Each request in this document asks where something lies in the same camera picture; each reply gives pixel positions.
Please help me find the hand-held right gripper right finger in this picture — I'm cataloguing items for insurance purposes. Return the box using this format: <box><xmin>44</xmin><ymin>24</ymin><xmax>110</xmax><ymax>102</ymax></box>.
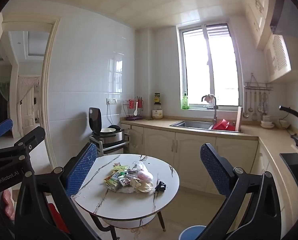
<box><xmin>199</xmin><ymin>143</ymin><xmax>282</xmax><ymax>240</ymax></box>

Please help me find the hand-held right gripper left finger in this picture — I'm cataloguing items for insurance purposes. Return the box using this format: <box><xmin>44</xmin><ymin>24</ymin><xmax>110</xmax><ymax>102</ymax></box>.
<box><xmin>14</xmin><ymin>142</ymin><xmax>102</xmax><ymax>240</ymax></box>

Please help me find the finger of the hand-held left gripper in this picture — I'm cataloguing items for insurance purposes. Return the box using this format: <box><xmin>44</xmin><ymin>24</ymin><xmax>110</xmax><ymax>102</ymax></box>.
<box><xmin>0</xmin><ymin>119</ymin><xmax>14</xmax><ymax>151</ymax></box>
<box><xmin>0</xmin><ymin>126</ymin><xmax>46</xmax><ymax>167</ymax></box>

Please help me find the pile of snack wrappers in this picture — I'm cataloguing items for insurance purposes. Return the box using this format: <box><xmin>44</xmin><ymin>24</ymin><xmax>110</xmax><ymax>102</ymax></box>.
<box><xmin>103</xmin><ymin>163</ymin><xmax>139</xmax><ymax>194</ymax></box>

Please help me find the clear plastic bag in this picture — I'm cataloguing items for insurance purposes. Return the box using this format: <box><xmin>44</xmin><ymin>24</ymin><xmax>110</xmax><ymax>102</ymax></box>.
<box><xmin>133</xmin><ymin>160</ymin><xmax>149</xmax><ymax>174</ymax></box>

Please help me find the pink plastic bag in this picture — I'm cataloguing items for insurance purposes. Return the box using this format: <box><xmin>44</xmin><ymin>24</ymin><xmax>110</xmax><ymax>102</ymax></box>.
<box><xmin>138</xmin><ymin>170</ymin><xmax>154</xmax><ymax>182</ymax></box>

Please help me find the beige paper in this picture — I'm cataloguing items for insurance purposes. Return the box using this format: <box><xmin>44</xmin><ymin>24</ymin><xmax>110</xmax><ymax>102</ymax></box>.
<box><xmin>130</xmin><ymin>180</ymin><xmax>154</xmax><ymax>193</ymax></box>

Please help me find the blue plastic bucket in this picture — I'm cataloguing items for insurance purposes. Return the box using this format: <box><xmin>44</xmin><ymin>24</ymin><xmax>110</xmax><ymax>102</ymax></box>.
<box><xmin>178</xmin><ymin>225</ymin><xmax>208</xmax><ymax>240</ymax></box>

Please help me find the person's left hand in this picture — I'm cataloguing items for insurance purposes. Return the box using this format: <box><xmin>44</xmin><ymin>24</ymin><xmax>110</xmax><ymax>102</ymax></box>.
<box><xmin>1</xmin><ymin>189</ymin><xmax>16</xmax><ymax>220</ymax></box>

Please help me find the white kitchen cart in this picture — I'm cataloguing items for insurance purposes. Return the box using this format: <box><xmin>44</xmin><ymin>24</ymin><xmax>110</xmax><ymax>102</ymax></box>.
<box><xmin>89</xmin><ymin>132</ymin><xmax>131</xmax><ymax>157</ymax></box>

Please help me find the white panel door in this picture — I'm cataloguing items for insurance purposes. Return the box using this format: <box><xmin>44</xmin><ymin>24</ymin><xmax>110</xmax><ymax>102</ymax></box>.
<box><xmin>17</xmin><ymin>75</ymin><xmax>42</xmax><ymax>135</ymax></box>

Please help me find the silver electric cooker black lid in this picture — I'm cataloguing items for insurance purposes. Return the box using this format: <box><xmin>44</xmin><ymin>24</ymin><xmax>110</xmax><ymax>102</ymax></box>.
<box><xmin>88</xmin><ymin>107</ymin><xmax>126</xmax><ymax>144</ymax></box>

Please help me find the red plastic basin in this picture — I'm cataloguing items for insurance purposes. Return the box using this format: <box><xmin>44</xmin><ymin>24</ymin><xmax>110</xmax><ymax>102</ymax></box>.
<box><xmin>212</xmin><ymin>119</ymin><xmax>237</xmax><ymax>131</ymax></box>

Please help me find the steel sink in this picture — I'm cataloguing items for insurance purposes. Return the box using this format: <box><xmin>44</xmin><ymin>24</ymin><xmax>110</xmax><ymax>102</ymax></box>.
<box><xmin>169</xmin><ymin>120</ymin><xmax>214</xmax><ymax>130</ymax></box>

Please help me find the round marble table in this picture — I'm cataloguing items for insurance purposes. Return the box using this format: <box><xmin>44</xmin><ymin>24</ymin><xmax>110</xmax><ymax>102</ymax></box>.
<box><xmin>71</xmin><ymin>154</ymin><xmax>180</xmax><ymax>240</ymax></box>

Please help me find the red plastic item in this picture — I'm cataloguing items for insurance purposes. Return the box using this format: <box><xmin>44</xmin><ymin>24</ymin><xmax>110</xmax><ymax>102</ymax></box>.
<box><xmin>46</xmin><ymin>201</ymin><xmax>71</xmax><ymax>235</ymax></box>

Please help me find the metal faucet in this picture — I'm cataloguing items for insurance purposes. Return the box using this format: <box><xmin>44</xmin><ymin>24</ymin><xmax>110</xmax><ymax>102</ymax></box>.
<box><xmin>201</xmin><ymin>95</ymin><xmax>218</xmax><ymax>128</ymax></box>

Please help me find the wooden cutting board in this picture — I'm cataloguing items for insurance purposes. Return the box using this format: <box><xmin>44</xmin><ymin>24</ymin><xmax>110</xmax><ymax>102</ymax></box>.
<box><xmin>235</xmin><ymin>106</ymin><xmax>243</xmax><ymax>132</ymax></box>

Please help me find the metal ladle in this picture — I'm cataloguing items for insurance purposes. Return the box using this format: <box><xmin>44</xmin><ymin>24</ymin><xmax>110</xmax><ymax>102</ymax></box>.
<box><xmin>242</xmin><ymin>91</ymin><xmax>249</xmax><ymax>119</ymax></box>

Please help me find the metal spatula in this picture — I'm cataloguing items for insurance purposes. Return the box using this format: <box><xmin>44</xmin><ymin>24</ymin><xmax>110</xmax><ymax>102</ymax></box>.
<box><xmin>252</xmin><ymin>92</ymin><xmax>258</xmax><ymax>121</ymax></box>

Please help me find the stack of white bowls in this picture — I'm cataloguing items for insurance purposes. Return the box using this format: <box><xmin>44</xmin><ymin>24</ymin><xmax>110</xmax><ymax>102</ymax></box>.
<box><xmin>260</xmin><ymin>115</ymin><xmax>275</xmax><ymax>129</ymax></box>

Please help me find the green plastic bottle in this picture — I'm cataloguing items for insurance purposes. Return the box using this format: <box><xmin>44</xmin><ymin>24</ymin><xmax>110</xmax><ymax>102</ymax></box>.
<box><xmin>181</xmin><ymin>90</ymin><xmax>190</xmax><ymax>110</ymax></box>

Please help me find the black gas stove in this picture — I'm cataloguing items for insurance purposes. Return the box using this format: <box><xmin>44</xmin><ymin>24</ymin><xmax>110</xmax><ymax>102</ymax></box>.
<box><xmin>279</xmin><ymin>152</ymin><xmax>298</xmax><ymax>195</ymax></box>

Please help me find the metal skimmer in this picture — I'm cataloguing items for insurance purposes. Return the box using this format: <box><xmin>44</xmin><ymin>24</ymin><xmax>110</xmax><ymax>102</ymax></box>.
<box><xmin>262</xmin><ymin>92</ymin><xmax>269</xmax><ymax>117</ymax></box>

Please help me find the sliding window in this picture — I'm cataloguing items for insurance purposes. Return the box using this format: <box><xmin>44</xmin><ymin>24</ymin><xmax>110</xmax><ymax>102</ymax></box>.
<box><xmin>176</xmin><ymin>22</ymin><xmax>243</xmax><ymax>110</ymax></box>

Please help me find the cream lattice door cabinet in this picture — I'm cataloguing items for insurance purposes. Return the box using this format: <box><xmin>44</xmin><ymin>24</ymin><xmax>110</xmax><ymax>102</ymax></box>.
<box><xmin>263</xmin><ymin>34</ymin><xmax>298</xmax><ymax>84</ymax></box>

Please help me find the dark range hood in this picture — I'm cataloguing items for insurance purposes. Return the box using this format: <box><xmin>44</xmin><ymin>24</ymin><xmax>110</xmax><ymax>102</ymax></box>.
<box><xmin>270</xmin><ymin>0</ymin><xmax>298</xmax><ymax>37</ymax></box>

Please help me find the cream door frame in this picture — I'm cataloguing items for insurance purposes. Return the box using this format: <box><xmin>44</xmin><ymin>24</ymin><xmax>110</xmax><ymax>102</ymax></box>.
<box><xmin>1</xmin><ymin>15</ymin><xmax>62</xmax><ymax>170</ymax></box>

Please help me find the red wire utensil rack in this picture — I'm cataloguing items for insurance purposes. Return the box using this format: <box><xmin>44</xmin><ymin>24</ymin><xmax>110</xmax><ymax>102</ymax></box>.
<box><xmin>123</xmin><ymin>95</ymin><xmax>144</xmax><ymax>121</ymax></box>

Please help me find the metal utensil rail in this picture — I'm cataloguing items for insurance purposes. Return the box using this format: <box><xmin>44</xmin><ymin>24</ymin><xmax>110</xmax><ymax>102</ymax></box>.
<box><xmin>244</xmin><ymin>73</ymin><xmax>274</xmax><ymax>92</ymax></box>

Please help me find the cream wall cabinet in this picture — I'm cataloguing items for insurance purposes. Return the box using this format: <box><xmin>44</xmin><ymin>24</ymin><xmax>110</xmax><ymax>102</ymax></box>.
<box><xmin>240</xmin><ymin>0</ymin><xmax>277</xmax><ymax>50</ymax></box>

